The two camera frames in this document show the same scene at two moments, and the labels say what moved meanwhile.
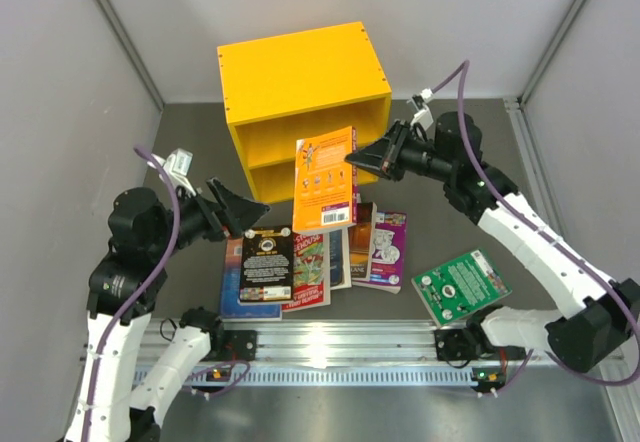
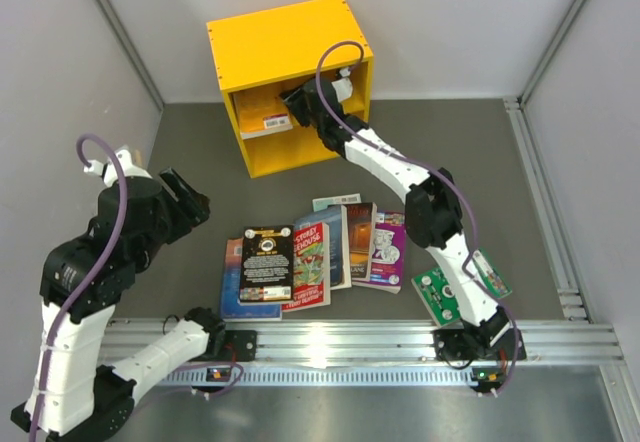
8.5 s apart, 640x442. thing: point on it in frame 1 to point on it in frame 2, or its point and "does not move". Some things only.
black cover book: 266,266 does not move
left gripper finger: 240,213 to 195,203
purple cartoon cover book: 389,253 does not move
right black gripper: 384,156 to 295,100
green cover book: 460,286 does not move
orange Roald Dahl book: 326,185 to 261,113
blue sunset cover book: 230,307 does not move
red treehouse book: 311,271 does not move
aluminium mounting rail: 371,353 does not move
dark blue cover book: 340,257 to 333,215
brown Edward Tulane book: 362,241 does not move
